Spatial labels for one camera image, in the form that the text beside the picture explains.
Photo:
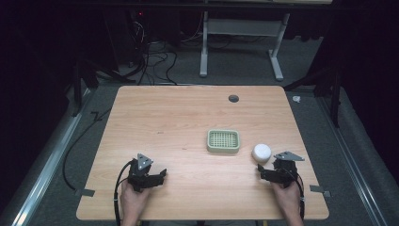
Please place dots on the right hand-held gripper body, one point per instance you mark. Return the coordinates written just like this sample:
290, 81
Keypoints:
284, 171

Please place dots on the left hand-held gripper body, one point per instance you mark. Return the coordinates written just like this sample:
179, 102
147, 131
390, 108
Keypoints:
140, 175

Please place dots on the person's left hand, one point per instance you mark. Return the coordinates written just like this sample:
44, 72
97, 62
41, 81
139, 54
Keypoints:
133, 201

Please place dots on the person's right hand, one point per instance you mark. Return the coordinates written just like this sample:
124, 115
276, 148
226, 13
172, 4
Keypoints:
287, 199

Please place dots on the white round soap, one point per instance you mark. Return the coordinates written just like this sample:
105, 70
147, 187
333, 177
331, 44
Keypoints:
261, 153

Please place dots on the grey tape strip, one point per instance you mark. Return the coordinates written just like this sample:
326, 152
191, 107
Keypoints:
320, 190
85, 192

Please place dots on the green soap dish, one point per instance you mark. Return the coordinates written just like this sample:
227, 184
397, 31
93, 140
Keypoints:
223, 141

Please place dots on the black metal stand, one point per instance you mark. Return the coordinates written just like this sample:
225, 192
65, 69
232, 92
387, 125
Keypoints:
335, 94
78, 88

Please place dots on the silver floor rail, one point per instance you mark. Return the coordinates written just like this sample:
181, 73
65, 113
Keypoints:
47, 163
351, 157

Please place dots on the white metal desk frame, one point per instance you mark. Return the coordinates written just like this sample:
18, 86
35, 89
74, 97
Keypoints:
241, 26

